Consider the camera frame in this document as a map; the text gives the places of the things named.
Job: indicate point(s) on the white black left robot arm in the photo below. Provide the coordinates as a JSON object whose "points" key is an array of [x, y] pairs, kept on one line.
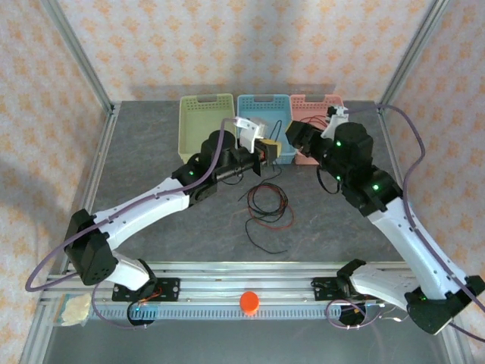
{"points": [[144, 212]]}

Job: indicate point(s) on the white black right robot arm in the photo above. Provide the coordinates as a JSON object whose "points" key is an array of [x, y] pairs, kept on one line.
{"points": [[413, 242]]}

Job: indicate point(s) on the pink perforated plastic basket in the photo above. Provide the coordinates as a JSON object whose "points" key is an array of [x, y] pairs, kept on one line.
{"points": [[307, 110]]}

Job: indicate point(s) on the blue perforated plastic basket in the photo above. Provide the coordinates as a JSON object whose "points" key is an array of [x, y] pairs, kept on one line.
{"points": [[284, 110]]}

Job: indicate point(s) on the green perforated plastic basket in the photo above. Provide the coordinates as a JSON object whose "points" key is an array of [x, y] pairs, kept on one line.
{"points": [[197, 129]]}

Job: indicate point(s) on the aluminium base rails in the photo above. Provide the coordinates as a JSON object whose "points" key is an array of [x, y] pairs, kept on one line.
{"points": [[227, 284]]}

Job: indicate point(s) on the orange round cap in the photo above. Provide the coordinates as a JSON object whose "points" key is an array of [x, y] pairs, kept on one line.
{"points": [[249, 303]]}

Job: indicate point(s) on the bagged beige cloth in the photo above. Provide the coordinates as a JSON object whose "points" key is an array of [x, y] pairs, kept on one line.
{"points": [[76, 309]]}

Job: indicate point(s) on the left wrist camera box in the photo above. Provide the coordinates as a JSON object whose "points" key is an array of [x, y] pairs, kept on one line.
{"points": [[252, 132]]}

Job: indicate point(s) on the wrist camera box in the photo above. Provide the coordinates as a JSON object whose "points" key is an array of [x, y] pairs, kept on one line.
{"points": [[335, 123], [252, 132]]}

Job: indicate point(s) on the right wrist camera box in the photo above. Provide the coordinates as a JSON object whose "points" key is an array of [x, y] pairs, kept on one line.
{"points": [[335, 123]]}

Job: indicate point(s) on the aluminium frame post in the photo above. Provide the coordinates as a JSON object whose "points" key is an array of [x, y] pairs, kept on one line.
{"points": [[77, 51], [415, 49]]}

